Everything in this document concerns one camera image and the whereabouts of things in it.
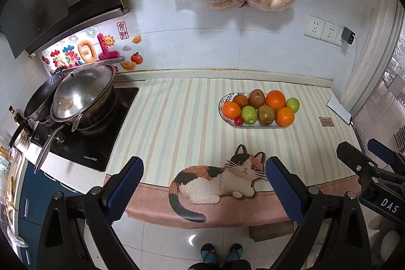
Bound white charger cable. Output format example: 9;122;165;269
343;36;360;68

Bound patterned glass door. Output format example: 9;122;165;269
354;11;405;163

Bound black glass gas stove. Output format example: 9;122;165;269
30;87;140;172

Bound white door frame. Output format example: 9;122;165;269
337;0;405;119

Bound black wok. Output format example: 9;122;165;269
9;69;64;147

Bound brown kiwi front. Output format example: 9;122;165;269
257;105;276;126

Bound white wall outlet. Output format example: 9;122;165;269
320;22;341;43
304;15;325;38

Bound floral cat print plate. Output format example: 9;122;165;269
218;92;299;130

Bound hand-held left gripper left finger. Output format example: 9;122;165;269
35;156;145;270

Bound black range hood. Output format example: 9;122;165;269
0;0;131;59

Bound large orange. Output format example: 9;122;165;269
265;90;287;112

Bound striped cat print mat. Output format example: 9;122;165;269
106;78;364;229

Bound colourful wall stickers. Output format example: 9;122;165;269
41;22;144;73

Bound white folded paper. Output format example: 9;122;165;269
327;97;353;126

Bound person's right slipper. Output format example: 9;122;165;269
226;244;244;262

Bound brown pear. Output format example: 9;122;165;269
248;89;266;108
232;93;250;108

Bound beige plush slipper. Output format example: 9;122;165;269
367;213;385;230
380;230;402;261

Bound person's dark trousers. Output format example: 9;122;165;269
188;260;254;270

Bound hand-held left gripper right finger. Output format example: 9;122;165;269
265;156;371;270

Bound steel wok lid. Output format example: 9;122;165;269
51;64;116;123

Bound blue kitchen cabinet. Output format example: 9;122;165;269
16;159;86;270

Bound green apple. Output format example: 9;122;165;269
285;97;300;113
241;106;258;124

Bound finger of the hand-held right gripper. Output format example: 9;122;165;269
336;141;393;178
367;139;404;169

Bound black plug charger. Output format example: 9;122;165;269
341;27;356;45

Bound steel wok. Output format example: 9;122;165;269
33;90;119;174

